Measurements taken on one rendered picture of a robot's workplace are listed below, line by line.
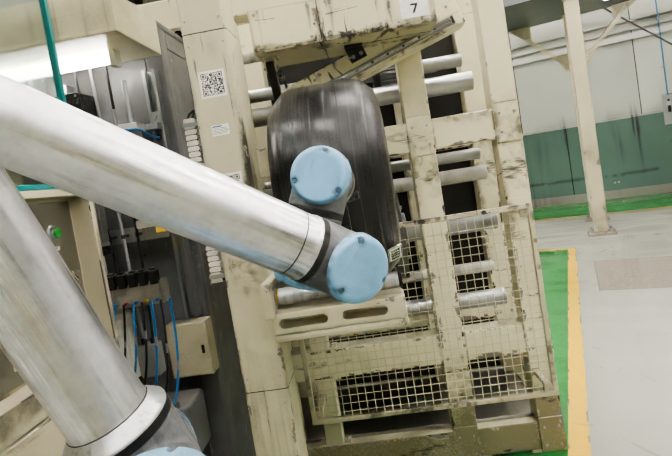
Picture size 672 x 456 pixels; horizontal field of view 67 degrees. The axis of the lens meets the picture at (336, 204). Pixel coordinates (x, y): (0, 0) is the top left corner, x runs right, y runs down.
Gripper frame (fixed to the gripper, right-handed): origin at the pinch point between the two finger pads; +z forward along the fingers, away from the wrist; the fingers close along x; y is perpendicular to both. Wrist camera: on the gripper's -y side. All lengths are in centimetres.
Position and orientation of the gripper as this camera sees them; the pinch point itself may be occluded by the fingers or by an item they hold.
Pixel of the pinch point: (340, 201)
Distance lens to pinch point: 112.3
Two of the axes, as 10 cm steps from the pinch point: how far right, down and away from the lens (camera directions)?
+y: -1.5, -9.9, 0.7
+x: -9.9, 1.5, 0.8
